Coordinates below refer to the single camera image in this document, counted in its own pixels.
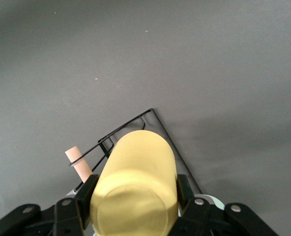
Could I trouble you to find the dark grey table mat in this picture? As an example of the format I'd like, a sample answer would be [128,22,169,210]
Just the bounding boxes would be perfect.
[0,0,291,236]

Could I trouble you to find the yellow plastic cup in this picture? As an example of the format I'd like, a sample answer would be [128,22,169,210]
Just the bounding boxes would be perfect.
[89,130,180,236]

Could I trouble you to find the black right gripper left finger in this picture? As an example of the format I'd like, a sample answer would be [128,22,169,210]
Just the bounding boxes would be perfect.
[0,173,99,236]

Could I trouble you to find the pale green plastic cup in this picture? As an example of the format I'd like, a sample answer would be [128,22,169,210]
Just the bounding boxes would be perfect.
[194,193,226,212]

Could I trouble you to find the black wire cup holder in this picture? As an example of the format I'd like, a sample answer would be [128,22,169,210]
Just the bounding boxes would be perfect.
[65,108,203,198]

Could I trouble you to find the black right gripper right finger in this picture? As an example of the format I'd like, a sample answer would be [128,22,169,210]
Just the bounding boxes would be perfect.
[175,174,280,236]

